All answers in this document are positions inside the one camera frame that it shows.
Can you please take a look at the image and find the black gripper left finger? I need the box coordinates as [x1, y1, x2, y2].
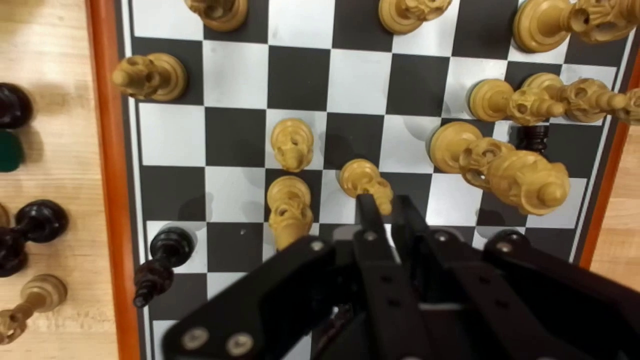
[162, 193, 425, 360]

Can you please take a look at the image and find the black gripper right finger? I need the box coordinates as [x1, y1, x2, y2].
[396, 193, 640, 360]

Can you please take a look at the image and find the yellow wooden chess pawn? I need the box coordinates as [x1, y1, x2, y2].
[337, 156, 396, 218]

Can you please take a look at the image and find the yellow wooden chess piece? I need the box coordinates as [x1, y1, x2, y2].
[110, 49, 191, 104]
[483, 147, 572, 218]
[269, 116, 317, 173]
[377, 0, 456, 38]
[264, 173, 317, 253]
[429, 120, 516, 192]
[466, 69, 568, 127]
[0, 272, 71, 346]
[563, 76, 640, 126]
[513, 0, 640, 55]
[182, 0, 252, 36]

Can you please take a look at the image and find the black wooden chess piece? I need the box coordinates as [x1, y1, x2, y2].
[132, 226, 198, 310]
[0, 79, 36, 130]
[0, 197, 71, 278]
[513, 121, 553, 153]

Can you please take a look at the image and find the orange framed chess board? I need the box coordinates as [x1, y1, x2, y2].
[87, 0, 640, 360]

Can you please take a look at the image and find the chess piece green felt base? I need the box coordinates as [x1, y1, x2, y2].
[0, 127, 29, 173]

